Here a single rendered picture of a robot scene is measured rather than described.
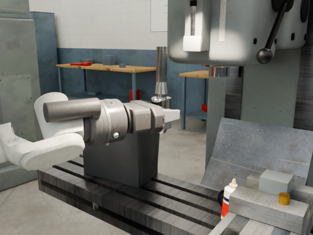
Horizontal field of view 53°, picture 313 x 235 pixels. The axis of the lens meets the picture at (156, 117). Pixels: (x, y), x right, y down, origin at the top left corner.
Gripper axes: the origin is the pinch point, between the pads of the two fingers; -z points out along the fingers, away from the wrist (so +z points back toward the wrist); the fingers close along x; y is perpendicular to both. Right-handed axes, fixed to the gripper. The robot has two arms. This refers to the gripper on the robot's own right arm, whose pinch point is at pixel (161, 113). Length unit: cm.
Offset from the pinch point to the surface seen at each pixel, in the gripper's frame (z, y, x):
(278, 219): -11.9, 18.3, -24.2
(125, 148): -2.4, 15.4, 22.3
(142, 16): -287, -63, 484
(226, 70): -13.5, -9.6, -6.3
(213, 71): -11.3, -9.3, -4.4
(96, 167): 2.7, 23.8, 32.6
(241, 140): -43.3, 17.2, 13.1
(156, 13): -298, -67, 452
